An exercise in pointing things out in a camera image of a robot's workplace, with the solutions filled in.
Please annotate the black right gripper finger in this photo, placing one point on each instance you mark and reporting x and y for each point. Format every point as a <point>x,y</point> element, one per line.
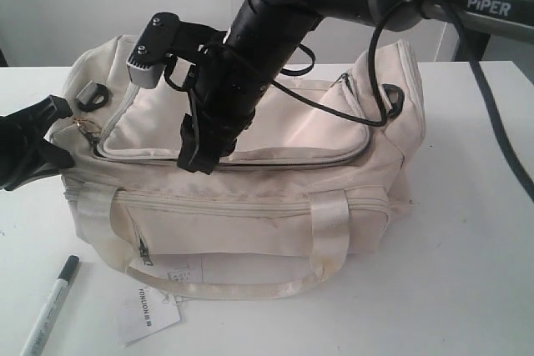
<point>203,144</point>

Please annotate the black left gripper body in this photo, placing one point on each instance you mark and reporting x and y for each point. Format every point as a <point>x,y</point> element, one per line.
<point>22,142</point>

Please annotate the white paper hang tag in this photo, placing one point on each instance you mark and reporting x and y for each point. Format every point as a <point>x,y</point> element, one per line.
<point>141,311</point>

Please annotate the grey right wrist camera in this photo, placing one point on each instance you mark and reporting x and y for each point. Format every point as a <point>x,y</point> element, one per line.
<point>167,38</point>

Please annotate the cream fabric duffel bag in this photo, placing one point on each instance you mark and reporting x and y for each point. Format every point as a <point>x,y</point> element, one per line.
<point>300,184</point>

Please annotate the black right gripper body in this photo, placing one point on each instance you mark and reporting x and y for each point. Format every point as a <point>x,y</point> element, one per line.
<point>259,43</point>

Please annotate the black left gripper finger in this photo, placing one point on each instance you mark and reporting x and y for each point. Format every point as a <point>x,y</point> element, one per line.
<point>48,111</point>
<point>55,157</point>

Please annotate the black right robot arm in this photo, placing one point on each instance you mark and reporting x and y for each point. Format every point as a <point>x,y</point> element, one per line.
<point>196,95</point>

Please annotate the white marker black cap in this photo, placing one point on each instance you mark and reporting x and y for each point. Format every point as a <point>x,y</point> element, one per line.
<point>43,325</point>

